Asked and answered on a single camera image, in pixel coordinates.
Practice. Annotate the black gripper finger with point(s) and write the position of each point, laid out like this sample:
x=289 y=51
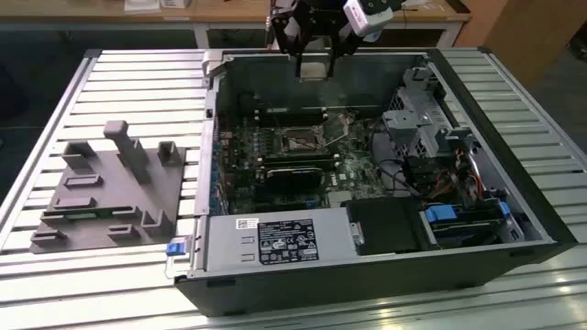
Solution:
x=332 y=65
x=300 y=65

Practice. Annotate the square CPU chip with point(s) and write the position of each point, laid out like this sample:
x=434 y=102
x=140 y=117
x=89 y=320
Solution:
x=315 y=73

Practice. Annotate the CPU socket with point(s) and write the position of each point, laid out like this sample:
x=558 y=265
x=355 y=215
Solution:
x=297 y=139

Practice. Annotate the black RAM stick pair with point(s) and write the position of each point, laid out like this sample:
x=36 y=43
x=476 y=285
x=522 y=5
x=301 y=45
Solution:
x=295 y=159
x=293 y=116

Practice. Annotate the wooden desk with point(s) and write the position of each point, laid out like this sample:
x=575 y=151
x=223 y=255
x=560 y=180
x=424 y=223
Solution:
x=229 y=13

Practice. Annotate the metal locking lever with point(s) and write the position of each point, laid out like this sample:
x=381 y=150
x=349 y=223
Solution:
x=341 y=135

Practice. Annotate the grey metal drive cage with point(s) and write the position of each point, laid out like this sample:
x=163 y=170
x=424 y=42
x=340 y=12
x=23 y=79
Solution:
x=415 y=110

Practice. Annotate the green motherboard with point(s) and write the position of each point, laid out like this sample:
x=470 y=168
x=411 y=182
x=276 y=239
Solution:
x=293 y=161

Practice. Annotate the black fan card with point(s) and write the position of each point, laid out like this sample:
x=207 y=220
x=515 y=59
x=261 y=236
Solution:
x=293 y=178

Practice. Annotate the white paper stack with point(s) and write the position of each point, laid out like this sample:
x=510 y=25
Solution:
x=141 y=6

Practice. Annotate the brown wooden cabinet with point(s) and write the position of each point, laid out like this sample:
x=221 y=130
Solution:
x=531 y=38

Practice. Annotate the silver power supply unit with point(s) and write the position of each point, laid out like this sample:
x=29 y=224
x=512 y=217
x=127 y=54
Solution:
x=275 y=240

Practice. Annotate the hard disk in blue carrier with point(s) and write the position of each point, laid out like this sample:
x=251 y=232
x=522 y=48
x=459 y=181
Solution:
x=451 y=220

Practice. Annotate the grey parts rack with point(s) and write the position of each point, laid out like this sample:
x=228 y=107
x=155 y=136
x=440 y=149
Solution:
x=115 y=203

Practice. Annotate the blue case latch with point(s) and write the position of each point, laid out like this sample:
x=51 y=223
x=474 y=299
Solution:
x=176 y=248

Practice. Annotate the black open PC case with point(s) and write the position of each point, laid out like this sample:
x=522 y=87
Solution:
x=367 y=275

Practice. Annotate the green RAM stick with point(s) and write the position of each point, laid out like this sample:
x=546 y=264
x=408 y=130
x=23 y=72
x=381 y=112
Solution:
x=81 y=214

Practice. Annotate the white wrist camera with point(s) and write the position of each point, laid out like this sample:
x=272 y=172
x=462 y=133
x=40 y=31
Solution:
x=368 y=15

